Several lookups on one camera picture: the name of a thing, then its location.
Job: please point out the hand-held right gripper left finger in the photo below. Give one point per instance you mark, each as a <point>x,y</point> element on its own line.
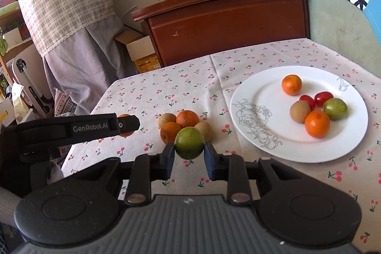
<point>168,161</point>

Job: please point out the white floral plate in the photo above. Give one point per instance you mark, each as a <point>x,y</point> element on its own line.
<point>268,87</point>

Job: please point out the green round fruit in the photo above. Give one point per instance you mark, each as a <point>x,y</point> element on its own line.
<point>335,108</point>
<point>189,143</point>

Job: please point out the brown wooden cabinet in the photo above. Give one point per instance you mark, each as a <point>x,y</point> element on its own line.
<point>226,27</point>

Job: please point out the green sofa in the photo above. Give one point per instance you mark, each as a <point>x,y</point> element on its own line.
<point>333,22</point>

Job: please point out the white plastic chair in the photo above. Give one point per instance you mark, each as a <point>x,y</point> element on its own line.
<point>32,72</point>

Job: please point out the patterned floral cushion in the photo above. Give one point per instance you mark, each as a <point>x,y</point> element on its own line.
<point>64,105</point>

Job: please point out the red cherry tomato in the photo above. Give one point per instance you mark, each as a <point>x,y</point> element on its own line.
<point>307,100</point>
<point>323,97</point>

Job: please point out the small orange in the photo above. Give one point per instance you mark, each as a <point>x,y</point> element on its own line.
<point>291,84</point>
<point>187,118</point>
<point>126,133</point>
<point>169,132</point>

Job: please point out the brown kiwi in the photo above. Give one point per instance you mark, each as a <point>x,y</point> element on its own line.
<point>207,130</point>
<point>300,111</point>
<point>166,120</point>

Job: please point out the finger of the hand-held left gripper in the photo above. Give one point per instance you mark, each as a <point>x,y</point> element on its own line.
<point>129,124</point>

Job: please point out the open cardboard box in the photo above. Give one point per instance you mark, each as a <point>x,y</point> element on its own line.
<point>140,48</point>

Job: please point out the cherry print tablecloth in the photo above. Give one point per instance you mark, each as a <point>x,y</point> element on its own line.
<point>178,87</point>

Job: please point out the large orange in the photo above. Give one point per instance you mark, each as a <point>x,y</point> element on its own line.
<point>317,123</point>

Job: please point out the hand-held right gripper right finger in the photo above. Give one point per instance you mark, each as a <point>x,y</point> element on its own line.
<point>210,161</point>

